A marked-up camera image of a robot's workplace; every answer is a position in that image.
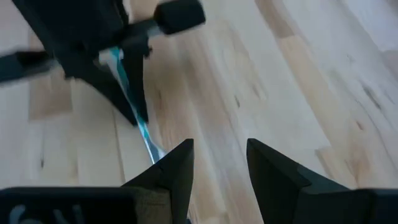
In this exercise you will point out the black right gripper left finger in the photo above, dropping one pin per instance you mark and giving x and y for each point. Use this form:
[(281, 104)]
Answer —
[(174, 186)]

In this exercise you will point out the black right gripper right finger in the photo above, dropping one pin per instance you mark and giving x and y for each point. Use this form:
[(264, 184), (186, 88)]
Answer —
[(276, 186)]

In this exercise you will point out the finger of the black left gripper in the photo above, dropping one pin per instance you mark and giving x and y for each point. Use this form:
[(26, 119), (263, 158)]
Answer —
[(99, 81), (135, 71)]

